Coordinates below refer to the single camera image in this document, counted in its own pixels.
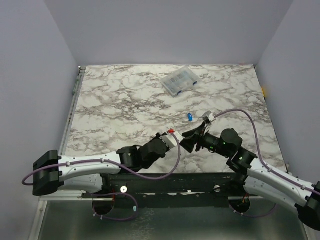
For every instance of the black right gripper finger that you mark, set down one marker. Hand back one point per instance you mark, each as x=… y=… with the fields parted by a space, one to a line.
x=195 y=132
x=188 y=143

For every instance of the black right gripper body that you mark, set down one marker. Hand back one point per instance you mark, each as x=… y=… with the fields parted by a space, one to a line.
x=198 y=141

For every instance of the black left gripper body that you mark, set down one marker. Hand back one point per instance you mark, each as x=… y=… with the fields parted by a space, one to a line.
x=157 y=137

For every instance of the blue key tag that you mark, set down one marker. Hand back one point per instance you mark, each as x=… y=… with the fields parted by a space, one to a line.
x=190 y=117

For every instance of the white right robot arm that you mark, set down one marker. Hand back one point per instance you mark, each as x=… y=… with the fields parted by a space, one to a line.
x=258 y=178

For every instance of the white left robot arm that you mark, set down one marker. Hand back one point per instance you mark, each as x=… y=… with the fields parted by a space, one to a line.
x=54 y=172

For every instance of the clear plastic organizer box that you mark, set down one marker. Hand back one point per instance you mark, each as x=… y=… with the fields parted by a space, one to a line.
x=179 y=81

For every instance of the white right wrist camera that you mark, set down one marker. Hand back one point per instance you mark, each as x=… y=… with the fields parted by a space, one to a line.
x=208 y=117

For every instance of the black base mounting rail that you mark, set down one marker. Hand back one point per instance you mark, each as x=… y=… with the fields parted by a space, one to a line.
x=179 y=190

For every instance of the aluminium extrusion frame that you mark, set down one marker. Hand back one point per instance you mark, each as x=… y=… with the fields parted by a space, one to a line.
x=75 y=96

